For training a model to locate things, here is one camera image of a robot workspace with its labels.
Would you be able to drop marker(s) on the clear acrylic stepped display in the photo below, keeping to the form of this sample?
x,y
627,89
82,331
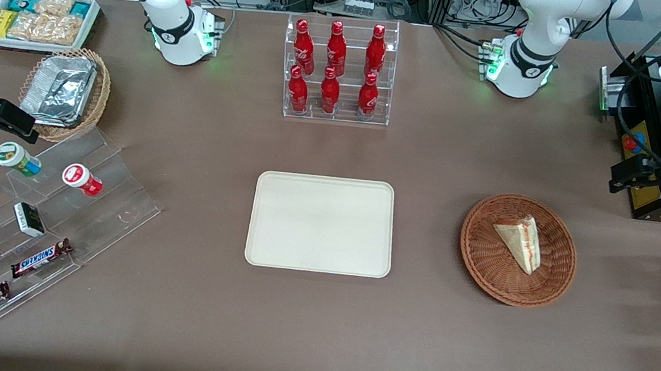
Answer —
x,y
110,207

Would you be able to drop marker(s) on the aluminium foil container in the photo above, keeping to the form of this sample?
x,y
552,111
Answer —
x,y
54,98
81,66

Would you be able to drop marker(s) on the small black box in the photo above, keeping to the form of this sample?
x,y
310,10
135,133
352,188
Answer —
x,y
29,219

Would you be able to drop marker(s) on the green lid cup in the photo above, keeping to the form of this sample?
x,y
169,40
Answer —
x,y
12,155

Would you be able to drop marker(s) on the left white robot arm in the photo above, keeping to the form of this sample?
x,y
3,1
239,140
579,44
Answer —
x,y
543,22

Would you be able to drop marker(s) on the brown round wicker basket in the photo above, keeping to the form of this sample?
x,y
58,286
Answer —
x,y
486,263

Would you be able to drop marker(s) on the white power strip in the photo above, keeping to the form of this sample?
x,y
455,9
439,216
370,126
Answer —
x,y
358,5

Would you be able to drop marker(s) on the white rectangular bin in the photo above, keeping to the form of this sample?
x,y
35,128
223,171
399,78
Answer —
x,y
91,26

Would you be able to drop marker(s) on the triangle sandwich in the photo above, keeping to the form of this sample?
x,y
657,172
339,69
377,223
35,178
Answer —
x,y
518,242

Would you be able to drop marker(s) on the red lid cup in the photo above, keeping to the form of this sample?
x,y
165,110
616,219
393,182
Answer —
x,y
77,176

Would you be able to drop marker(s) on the teal snack packet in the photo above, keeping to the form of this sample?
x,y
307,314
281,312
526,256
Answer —
x,y
80,9
19,3

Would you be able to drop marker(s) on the clear bag of puffs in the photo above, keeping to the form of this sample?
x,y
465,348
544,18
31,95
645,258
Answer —
x,y
52,6
48,28

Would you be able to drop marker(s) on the cream plastic tray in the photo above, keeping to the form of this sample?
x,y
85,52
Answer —
x,y
319,222

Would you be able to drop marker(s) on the clear acrylic bottle rack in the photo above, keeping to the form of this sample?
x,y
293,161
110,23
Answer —
x,y
346,111

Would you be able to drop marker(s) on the red cola bottle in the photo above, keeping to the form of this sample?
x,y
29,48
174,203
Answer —
x,y
330,93
297,92
304,48
337,49
376,51
368,96

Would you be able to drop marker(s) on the yellow snack packet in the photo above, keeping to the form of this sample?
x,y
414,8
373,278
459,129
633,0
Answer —
x,y
3,24

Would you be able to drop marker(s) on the silver box with green light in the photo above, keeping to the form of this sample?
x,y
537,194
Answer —
x,y
605,87

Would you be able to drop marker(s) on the light wicker basket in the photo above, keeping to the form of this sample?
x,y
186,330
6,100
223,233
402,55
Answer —
x,y
98,97

